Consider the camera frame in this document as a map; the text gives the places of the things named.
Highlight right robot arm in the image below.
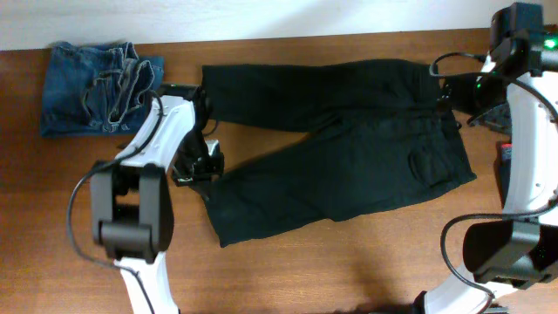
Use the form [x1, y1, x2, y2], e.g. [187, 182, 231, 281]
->
[412, 2, 557, 313]

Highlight black shorts garment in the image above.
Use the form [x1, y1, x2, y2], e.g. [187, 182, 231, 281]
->
[202, 59, 475, 247]

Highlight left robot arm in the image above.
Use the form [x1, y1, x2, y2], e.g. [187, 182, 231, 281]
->
[90, 84, 224, 313]

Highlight folded blue denim jeans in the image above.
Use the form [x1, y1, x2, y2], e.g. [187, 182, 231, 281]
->
[40, 42, 165, 138]

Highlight dark garment with red trim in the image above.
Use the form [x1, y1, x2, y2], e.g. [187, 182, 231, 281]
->
[495, 142, 513, 205]

